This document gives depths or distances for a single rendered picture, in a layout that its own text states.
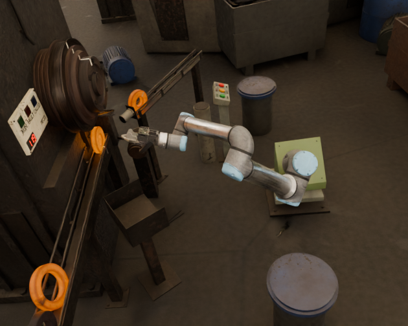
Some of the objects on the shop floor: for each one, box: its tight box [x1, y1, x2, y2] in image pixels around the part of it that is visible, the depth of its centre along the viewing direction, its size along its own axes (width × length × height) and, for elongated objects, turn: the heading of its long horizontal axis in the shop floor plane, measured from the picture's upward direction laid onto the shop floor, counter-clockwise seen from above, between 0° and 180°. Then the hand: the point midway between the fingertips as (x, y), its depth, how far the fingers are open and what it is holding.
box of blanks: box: [214, 0, 330, 76], centre depth 417 cm, size 103×83×77 cm
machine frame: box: [0, 0, 130, 304], centre depth 213 cm, size 73×108×176 cm
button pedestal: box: [212, 82, 231, 162], centre depth 293 cm, size 16×24×62 cm, turn 8°
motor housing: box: [128, 127, 159, 199], centre depth 273 cm, size 13×22×54 cm, turn 8°
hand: (123, 137), depth 219 cm, fingers closed
